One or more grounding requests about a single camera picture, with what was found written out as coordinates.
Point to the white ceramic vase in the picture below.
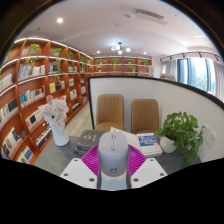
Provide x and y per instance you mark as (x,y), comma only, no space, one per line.
(60,136)

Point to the thick dark hardcover book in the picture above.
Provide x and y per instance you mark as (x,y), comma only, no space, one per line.
(88,139)

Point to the white wall socket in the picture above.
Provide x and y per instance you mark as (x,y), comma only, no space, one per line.
(205,130)
(211,139)

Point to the blue and white book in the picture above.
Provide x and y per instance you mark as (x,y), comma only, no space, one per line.
(149,143)

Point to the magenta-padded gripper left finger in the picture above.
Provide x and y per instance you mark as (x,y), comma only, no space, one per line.
(78,171)

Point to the orange wooden bookshelf unit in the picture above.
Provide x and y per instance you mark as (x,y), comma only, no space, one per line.
(30,90)

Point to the tan upholstered chair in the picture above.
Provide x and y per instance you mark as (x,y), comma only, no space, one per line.
(144,115)
(109,111)

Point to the pink and white flowers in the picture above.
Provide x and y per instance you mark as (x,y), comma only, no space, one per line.
(55,108)

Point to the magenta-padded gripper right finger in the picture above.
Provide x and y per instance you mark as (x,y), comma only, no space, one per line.
(148,171)

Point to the large window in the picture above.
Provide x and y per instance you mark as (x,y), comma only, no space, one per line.
(198,75)

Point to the ceiling chandelier lamp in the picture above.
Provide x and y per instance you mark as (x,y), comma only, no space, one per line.
(118,47)

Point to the thin dark hardcover book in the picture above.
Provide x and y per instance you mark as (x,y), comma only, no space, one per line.
(80,152)

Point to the ceiling air vent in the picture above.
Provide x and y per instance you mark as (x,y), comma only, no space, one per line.
(148,15)

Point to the green plant in white pot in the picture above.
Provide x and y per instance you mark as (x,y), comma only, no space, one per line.
(181,131)

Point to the light grey computer mouse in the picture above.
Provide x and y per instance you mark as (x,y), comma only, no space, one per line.
(113,155)

